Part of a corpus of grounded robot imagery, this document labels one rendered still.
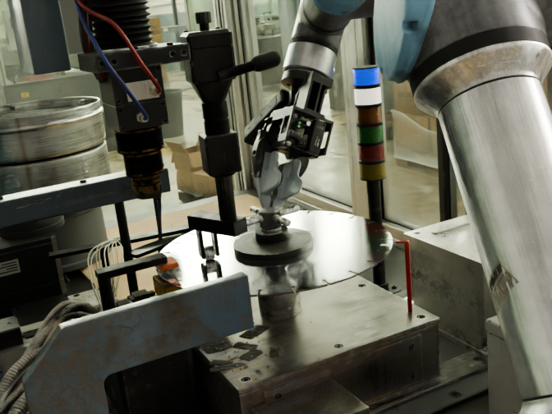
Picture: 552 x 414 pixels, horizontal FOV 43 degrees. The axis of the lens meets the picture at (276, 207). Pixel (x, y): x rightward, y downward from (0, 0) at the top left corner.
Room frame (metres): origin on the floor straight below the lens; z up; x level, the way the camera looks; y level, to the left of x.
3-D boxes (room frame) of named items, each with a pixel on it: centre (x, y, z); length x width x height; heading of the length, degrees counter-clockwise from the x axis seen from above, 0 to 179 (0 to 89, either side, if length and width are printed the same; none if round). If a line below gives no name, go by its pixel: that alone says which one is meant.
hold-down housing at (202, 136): (0.88, 0.06, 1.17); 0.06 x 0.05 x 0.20; 107
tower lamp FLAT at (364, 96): (1.18, -0.17, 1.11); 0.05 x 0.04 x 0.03; 26
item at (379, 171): (1.18, -0.17, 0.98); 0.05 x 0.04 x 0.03; 26
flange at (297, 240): (0.93, 0.01, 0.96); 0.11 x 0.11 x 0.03
